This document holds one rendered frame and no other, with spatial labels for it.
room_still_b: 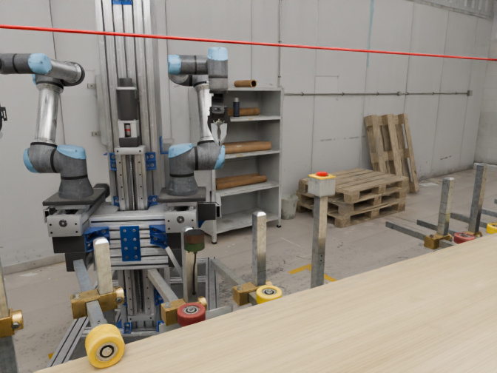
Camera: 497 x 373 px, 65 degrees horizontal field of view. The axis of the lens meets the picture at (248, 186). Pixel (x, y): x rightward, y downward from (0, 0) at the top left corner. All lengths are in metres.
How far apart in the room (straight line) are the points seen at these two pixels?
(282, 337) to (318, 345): 0.09
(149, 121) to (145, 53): 0.32
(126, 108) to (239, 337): 1.24
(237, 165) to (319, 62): 1.75
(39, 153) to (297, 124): 3.60
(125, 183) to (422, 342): 1.45
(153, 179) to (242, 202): 2.69
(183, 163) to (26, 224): 2.26
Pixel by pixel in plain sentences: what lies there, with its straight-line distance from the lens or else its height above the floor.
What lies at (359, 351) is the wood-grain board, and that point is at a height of 0.90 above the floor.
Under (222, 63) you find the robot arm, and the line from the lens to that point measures 1.52.
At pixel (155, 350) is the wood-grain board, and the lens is 1.06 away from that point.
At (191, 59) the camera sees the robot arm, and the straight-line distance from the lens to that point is 1.61.
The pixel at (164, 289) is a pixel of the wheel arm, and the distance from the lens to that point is 1.40.
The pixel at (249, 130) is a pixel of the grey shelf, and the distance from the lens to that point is 4.56.
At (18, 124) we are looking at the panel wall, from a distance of 3.71.
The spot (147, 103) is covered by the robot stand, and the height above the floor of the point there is 1.46.
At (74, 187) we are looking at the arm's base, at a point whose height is 1.09.
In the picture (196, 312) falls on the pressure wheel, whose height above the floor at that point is 0.91.
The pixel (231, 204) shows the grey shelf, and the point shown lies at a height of 0.23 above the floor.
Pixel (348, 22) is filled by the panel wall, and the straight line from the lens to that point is 5.71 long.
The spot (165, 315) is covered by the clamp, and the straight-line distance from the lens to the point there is 1.27.
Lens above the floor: 1.51
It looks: 14 degrees down
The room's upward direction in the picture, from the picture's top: straight up
